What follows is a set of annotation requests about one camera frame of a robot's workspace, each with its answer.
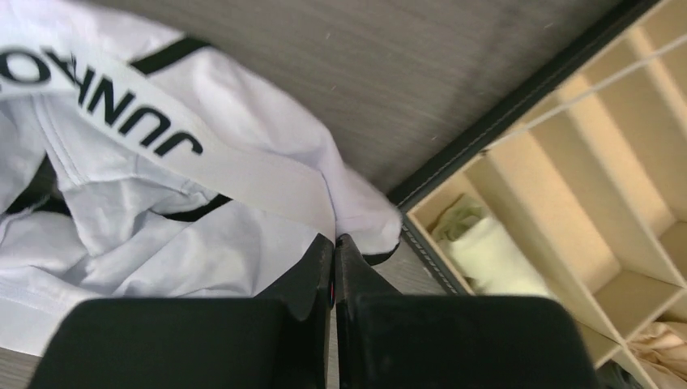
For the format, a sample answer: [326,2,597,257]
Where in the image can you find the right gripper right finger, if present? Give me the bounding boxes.
[335,235,598,388]

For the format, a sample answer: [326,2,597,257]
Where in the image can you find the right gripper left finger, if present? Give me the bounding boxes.
[29,236,334,388]

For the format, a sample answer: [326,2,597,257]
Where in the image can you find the white black-trimmed underwear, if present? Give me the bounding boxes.
[1,1,402,357]

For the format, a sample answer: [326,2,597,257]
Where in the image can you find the cream rolled underwear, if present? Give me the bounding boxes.
[431,194,557,300]

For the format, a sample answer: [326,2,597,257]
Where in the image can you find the beige rolled underwear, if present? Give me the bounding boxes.
[629,322,686,389]

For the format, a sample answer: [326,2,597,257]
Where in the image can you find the black compartment storage box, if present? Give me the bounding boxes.
[390,1,686,388]

